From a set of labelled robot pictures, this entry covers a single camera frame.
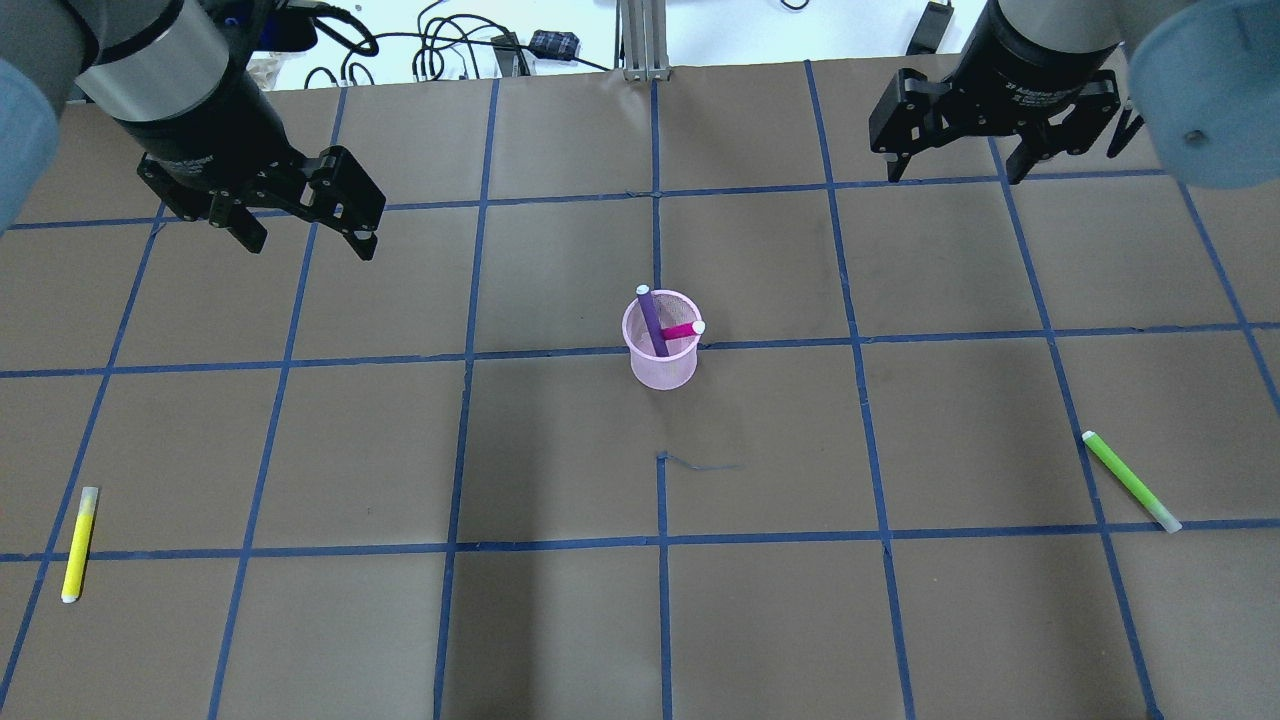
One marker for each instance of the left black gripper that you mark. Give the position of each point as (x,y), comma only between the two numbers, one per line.
(212,130)

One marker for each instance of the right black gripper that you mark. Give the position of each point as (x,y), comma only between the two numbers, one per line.
(1022,75)

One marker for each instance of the pink pen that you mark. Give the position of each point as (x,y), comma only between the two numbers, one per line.
(682,331)

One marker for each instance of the purple pen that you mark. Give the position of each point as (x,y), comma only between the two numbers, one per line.
(648,307)

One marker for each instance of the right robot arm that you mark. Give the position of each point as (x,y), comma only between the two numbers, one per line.
(1199,76)

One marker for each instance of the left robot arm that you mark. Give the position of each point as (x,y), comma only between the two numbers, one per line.
(174,75)

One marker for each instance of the pink mesh cup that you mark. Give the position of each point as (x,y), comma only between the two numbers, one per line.
(662,373)

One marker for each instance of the black power adapter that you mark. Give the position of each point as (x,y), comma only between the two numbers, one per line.
(554,45)

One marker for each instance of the green pen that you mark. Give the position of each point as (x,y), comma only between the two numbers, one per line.
(1131,482)

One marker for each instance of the yellow pen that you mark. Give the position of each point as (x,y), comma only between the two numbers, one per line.
(79,551)

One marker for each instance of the aluminium frame post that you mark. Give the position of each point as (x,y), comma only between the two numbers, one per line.
(640,40)

